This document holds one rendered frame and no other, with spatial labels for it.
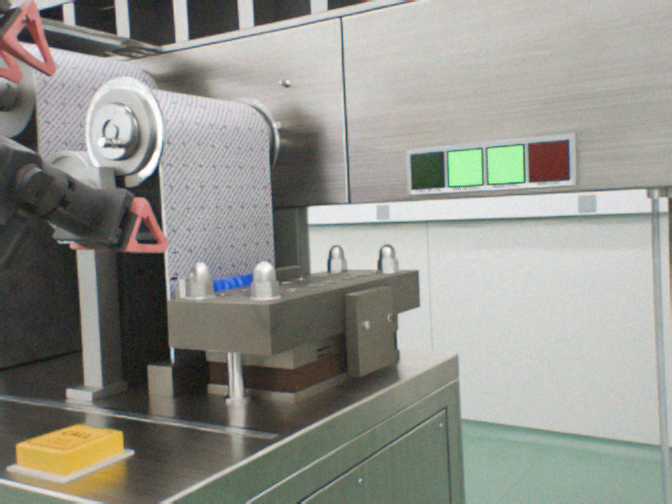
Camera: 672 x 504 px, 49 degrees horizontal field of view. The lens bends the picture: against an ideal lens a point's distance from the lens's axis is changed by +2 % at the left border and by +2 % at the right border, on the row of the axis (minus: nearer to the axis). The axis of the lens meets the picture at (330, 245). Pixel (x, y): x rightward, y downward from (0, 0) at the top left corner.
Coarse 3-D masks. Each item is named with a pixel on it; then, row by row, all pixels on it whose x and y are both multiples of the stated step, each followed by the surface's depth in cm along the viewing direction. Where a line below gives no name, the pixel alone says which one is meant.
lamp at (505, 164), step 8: (488, 152) 105; (496, 152) 104; (504, 152) 104; (512, 152) 103; (520, 152) 102; (488, 160) 105; (496, 160) 104; (504, 160) 104; (512, 160) 103; (520, 160) 103; (496, 168) 104; (504, 168) 104; (512, 168) 103; (520, 168) 103; (496, 176) 104; (504, 176) 104; (512, 176) 103; (520, 176) 103
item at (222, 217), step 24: (168, 168) 97; (192, 168) 101; (216, 168) 105; (168, 192) 97; (192, 192) 101; (216, 192) 105; (240, 192) 110; (264, 192) 115; (168, 216) 97; (192, 216) 101; (216, 216) 105; (240, 216) 110; (264, 216) 115; (168, 240) 97; (192, 240) 101; (216, 240) 105; (240, 240) 110; (264, 240) 115; (168, 264) 97; (192, 264) 101; (216, 264) 105; (240, 264) 109; (168, 288) 97
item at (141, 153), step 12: (108, 96) 99; (120, 96) 97; (132, 96) 96; (96, 108) 100; (132, 108) 96; (144, 108) 95; (144, 120) 95; (144, 132) 96; (144, 144) 96; (96, 156) 101; (132, 156) 97; (144, 156) 96; (120, 168) 98; (132, 168) 97; (156, 168) 100
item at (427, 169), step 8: (416, 160) 111; (424, 160) 110; (432, 160) 110; (440, 160) 109; (416, 168) 111; (424, 168) 110; (432, 168) 110; (440, 168) 109; (416, 176) 111; (424, 176) 110; (432, 176) 110; (440, 176) 109; (416, 184) 111; (424, 184) 111; (432, 184) 110; (440, 184) 109
